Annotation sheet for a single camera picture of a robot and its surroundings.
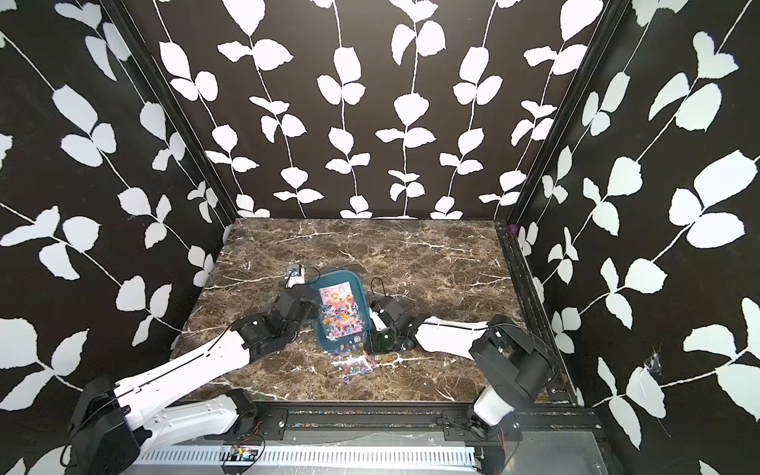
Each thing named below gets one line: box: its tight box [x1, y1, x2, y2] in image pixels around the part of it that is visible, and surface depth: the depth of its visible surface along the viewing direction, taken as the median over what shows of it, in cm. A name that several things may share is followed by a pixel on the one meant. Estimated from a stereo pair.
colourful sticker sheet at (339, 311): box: [318, 281, 366, 341], surface depth 90 cm
